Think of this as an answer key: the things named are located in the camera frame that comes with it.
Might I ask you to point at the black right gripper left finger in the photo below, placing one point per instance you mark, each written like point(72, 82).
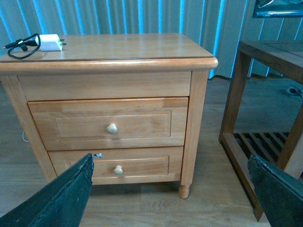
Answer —
point(61, 203)

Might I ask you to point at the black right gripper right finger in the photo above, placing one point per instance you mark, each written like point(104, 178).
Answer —
point(280, 195)

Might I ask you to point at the wooden drawer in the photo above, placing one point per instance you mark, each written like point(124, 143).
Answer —
point(113, 123)
point(128, 165)

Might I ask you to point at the white charger plug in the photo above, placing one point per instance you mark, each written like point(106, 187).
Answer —
point(50, 42)

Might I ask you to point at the open floor socket box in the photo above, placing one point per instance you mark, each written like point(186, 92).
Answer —
point(293, 91)

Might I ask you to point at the light wooden nightstand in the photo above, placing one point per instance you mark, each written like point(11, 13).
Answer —
point(103, 67)

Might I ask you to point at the dark wooden side table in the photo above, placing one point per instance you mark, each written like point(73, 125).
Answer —
point(258, 117)

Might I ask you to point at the light grey curtain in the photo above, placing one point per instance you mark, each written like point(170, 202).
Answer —
point(216, 25)

